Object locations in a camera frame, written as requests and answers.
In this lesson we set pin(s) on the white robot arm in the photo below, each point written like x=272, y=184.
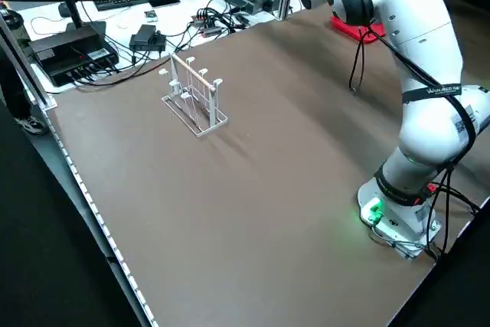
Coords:
x=421, y=36

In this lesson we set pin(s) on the red plastic tray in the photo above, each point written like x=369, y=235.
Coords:
x=344, y=26

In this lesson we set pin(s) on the black usb hub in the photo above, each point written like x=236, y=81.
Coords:
x=206, y=28

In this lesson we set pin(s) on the black power adapter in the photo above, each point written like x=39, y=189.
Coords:
x=143, y=36

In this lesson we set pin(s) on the small card box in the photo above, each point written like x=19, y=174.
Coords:
x=152, y=16

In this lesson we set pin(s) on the flat black electronics box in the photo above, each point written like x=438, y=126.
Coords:
x=65, y=55

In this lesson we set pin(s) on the person's foot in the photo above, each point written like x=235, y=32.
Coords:
x=32, y=126

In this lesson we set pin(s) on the black monitor stand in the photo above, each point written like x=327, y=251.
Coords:
x=72, y=9

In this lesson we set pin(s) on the person's leg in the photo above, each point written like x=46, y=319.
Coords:
x=13, y=89

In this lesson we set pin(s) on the aluminium table rail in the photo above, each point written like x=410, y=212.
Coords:
x=34, y=78

